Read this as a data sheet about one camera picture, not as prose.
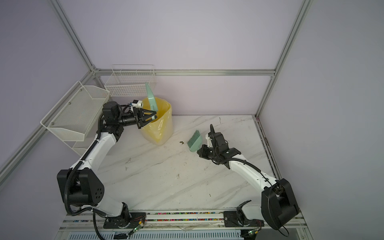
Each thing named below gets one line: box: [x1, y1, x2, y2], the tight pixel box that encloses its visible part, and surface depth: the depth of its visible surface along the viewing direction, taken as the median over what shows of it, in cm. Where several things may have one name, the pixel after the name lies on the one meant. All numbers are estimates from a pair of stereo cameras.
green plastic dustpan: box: [145, 82, 158, 112], surface depth 75 cm
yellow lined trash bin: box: [141, 97, 174, 146], surface depth 92 cm
